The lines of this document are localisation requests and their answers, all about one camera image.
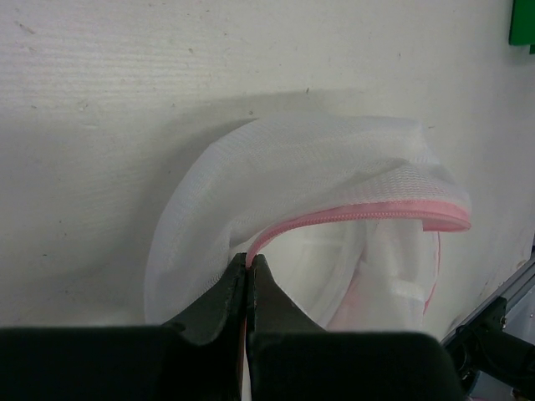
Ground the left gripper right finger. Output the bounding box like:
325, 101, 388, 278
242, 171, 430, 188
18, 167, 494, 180
247, 255, 464, 400

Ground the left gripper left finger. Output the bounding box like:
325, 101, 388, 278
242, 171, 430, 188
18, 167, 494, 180
1, 254, 247, 400

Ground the green plastic tray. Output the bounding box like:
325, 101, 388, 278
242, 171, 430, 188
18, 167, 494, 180
508, 0, 535, 46

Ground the aluminium mounting rail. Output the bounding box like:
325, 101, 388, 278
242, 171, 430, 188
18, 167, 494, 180
442, 258, 534, 400

